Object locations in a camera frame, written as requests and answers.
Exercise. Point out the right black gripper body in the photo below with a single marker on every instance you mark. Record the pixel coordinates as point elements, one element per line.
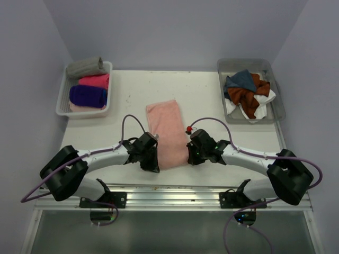
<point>196,156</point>

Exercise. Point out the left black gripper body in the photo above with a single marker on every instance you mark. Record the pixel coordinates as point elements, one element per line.
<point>148,161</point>

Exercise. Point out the light pink towel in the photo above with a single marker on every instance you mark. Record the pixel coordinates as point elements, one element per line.
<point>165,120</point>

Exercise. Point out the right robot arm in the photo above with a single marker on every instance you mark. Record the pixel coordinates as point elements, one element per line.
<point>285,177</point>

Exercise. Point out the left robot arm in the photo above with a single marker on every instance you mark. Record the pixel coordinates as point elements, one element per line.
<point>65,174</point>

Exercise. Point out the brown towel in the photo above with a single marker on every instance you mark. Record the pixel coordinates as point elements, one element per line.
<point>245,98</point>

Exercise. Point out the purple rolled towel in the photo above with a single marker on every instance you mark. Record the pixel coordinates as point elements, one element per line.
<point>88,96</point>

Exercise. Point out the hot pink rolled towel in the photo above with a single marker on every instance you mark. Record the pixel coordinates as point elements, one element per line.
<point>101,81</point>

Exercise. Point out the pale pink rolled towel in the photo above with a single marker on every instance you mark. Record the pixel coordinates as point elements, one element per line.
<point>80,109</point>

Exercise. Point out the white cloth in bin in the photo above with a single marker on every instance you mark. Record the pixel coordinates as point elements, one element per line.
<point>260,112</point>

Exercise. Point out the blue grey towel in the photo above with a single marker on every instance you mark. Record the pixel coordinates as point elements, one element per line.
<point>241,79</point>

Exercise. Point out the white plastic basket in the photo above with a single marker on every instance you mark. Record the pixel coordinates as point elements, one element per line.
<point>62,107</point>

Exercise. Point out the aluminium mounting rail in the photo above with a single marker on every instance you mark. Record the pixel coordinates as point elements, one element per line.
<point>167,198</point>

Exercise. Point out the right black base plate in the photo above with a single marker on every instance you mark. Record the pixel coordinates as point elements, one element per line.
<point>236,199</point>

